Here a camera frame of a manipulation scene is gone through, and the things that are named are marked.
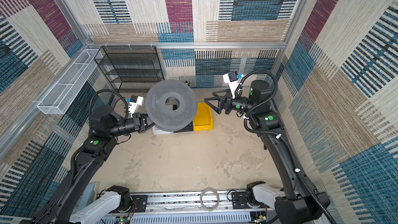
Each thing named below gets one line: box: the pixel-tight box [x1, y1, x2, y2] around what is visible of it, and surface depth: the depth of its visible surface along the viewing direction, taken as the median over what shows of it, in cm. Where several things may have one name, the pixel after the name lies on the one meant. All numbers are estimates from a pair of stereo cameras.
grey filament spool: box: [145, 79, 198, 132], surface depth 60 cm
